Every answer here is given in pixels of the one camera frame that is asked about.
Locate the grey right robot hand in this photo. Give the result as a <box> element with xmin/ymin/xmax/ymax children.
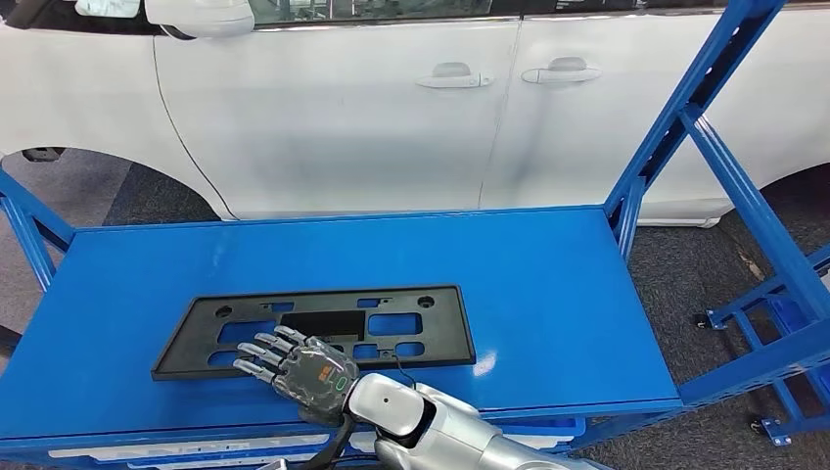
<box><xmin>232</xmin><ymin>325</ymin><xmax>361</xmax><ymax>428</ymax></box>

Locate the black plastic car part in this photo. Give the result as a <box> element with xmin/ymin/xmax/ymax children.
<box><xmin>151</xmin><ymin>285</ymin><xmax>478</xmax><ymax>382</ymax></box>

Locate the blue metal shelf rack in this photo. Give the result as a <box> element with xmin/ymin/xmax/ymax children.
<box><xmin>0</xmin><ymin>0</ymin><xmax>830</xmax><ymax>470</ymax></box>

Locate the white plastic bin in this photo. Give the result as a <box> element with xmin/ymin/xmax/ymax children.
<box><xmin>48</xmin><ymin>433</ymin><xmax>332</xmax><ymax>463</ymax></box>

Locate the white car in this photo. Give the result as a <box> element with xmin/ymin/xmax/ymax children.
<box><xmin>0</xmin><ymin>0</ymin><xmax>830</xmax><ymax>228</ymax></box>

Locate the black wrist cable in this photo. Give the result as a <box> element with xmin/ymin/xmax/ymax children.
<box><xmin>304</xmin><ymin>414</ymin><xmax>354</xmax><ymax>470</ymax></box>

